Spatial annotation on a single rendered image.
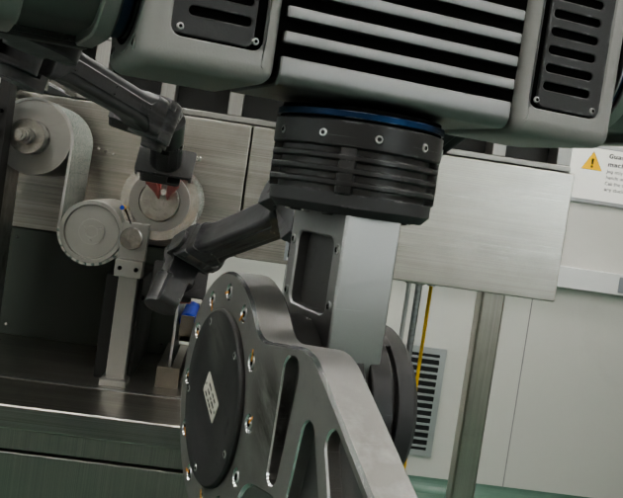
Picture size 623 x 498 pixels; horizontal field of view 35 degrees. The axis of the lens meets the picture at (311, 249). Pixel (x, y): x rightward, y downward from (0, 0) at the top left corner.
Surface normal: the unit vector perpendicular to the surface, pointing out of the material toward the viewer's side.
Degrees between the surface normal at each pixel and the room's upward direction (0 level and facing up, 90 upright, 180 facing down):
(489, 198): 90
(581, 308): 90
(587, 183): 90
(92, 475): 90
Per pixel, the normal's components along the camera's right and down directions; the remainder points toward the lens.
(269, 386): -0.92, -0.11
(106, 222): 0.07, 0.07
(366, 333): 0.37, 0.11
